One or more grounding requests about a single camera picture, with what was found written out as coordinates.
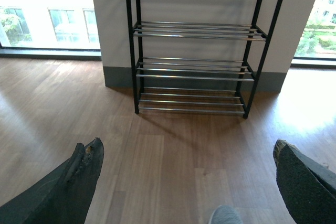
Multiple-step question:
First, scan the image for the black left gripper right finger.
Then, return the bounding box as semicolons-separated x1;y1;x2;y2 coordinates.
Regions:
273;139;335;223

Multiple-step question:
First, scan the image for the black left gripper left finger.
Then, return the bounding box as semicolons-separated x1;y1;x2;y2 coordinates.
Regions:
1;138;104;223

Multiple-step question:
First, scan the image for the grey knit sneaker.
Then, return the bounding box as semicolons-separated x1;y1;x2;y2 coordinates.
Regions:
208;205;243;224

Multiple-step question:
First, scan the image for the black metal shoe rack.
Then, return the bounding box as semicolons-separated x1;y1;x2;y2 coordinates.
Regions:
125;0;283;118

